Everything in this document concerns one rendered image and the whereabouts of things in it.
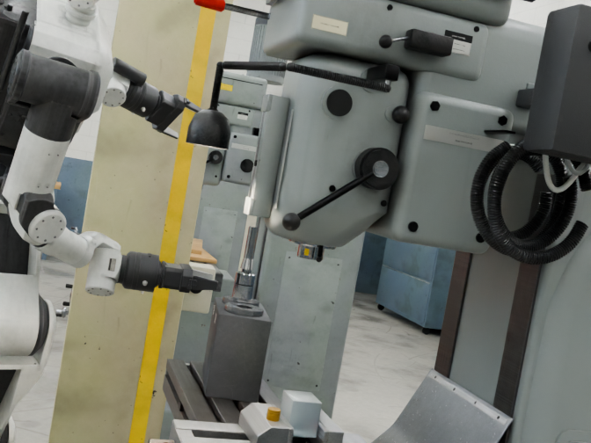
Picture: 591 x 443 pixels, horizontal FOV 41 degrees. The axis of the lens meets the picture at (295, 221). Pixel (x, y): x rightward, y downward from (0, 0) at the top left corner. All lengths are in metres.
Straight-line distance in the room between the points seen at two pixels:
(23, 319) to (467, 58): 1.06
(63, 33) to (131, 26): 1.43
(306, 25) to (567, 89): 0.41
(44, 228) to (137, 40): 1.56
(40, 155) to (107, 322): 1.64
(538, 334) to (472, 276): 0.25
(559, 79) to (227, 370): 0.98
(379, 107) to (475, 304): 0.48
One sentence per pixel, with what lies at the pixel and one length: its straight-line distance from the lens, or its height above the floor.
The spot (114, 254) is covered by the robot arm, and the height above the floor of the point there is 1.17.
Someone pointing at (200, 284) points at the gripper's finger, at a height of 1.14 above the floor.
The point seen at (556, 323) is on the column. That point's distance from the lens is 1.44.
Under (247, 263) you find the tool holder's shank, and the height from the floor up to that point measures 1.20.
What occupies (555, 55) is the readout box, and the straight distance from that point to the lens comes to 1.22.
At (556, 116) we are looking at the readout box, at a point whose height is 1.56.
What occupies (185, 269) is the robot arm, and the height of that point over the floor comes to 1.17.
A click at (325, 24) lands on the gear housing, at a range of 1.29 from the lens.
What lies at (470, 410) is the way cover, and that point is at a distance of 1.57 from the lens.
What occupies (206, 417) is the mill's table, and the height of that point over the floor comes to 0.91.
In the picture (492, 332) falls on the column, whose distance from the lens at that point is 1.55.
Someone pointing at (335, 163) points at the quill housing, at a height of 1.45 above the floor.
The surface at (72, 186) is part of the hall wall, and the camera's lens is 10.34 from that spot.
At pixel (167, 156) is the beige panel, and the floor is 1.42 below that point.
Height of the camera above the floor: 1.41
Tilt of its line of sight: 3 degrees down
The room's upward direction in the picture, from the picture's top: 10 degrees clockwise
